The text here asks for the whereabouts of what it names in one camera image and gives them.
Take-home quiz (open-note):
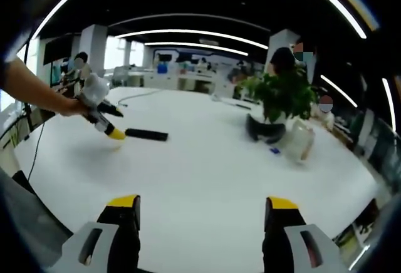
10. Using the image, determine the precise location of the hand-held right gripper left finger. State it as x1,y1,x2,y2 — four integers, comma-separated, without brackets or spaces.
55,194,142,273

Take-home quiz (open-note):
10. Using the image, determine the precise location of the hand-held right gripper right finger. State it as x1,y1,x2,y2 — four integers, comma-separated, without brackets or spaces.
262,196,349,273

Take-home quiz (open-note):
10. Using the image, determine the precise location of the black remote control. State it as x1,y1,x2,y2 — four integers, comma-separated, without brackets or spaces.
125,128,169,143

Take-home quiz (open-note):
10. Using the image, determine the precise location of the person's left hand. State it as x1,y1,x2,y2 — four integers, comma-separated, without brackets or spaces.
59,97,87,118

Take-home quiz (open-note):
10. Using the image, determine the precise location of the grey office chair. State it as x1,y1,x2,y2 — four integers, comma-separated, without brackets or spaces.
112,67,130,88

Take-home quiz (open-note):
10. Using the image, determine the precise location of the black monitor on stand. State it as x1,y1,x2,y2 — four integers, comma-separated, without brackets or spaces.
43,36,75,66

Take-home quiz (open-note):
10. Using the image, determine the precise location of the black pole stand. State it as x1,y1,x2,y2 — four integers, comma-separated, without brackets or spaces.
22,34,36,131

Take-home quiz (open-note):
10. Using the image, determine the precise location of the person's grey clothing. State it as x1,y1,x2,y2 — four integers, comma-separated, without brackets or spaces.
0,168,73,268

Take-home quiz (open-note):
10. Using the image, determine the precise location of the clear plastic jar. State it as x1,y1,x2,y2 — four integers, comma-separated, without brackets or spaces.
286,119,316,163

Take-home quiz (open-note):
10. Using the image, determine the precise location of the curved ceiling light strip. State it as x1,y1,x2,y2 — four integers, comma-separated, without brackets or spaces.
115,29,269,50
143,41,249,56

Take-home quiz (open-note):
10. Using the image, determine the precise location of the green potted plant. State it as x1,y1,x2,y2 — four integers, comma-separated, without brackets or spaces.
237,65,318,124

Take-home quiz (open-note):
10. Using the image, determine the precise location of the short ceiling light strip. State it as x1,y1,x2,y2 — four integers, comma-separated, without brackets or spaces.
381,78,397,133
320,75,358,108

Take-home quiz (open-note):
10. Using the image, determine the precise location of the long curved ceiling light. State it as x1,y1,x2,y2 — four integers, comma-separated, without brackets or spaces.
31,0,367,39

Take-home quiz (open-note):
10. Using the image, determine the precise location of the grey cable on table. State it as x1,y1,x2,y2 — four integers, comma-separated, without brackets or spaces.
118,88,164,106

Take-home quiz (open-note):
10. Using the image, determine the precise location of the thin black hanging cable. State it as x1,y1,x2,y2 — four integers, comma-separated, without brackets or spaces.
26,121,46,183

